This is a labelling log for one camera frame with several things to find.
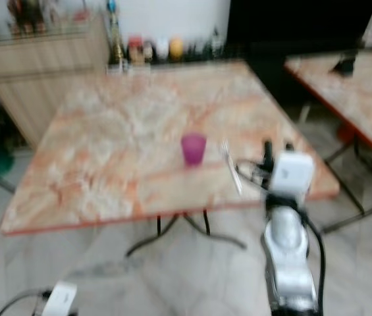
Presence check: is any silver metal fork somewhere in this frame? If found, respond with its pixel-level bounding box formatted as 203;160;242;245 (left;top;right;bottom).
219;138;244;196

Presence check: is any purple plastic cup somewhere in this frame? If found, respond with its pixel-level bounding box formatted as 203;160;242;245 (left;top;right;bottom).
180;132;207;167

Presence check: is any small black phone stand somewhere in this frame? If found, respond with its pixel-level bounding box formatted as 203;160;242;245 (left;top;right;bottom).
334;56;358;75

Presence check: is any black television screen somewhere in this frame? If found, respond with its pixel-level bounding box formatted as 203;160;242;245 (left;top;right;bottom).
226;0;372;47

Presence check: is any yellow orange round toy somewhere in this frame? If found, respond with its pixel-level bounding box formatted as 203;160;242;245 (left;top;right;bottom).
169;38;184;61

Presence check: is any white round toy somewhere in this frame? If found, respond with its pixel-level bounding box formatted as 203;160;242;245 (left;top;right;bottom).
155;38;170;61

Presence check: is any light wooden cabinet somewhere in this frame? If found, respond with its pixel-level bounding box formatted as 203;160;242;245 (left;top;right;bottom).
0;13;111;149

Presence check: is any glass jar with red lid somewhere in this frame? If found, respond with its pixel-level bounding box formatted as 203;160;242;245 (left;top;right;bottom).
128;36;144;65

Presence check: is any gold trophy with blue ball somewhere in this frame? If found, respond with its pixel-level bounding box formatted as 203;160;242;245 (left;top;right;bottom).
105;0;126;66

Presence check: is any dark brown figurine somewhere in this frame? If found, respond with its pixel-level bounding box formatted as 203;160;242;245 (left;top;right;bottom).
11;0;55;34

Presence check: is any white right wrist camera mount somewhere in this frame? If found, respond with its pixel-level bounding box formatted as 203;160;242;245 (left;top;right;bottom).
268;151;316;198

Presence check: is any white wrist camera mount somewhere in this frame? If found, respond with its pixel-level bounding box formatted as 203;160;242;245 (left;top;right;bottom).
42;281;78;316
268;151;316;198

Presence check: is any black metal table frame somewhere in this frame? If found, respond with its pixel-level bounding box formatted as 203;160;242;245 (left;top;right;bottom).
125;211;247;257
298;102;372;234

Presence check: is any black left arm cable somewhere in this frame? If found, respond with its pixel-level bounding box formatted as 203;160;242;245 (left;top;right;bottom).
0;288;51;316

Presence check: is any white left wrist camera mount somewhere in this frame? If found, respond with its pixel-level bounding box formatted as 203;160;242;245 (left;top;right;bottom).
42;281;78;316

